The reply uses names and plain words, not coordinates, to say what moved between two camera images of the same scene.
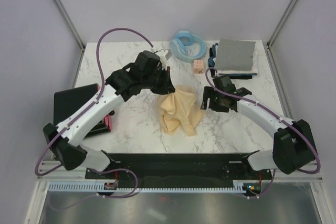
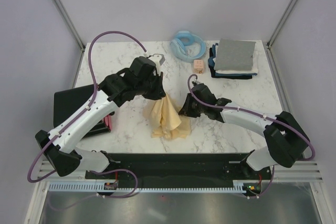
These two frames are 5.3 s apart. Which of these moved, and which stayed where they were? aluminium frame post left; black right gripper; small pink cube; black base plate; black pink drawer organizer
Moved: black right gripper
Stayed: small pink cube; aluminium frame post left; black base plate; black pink drawer organizer
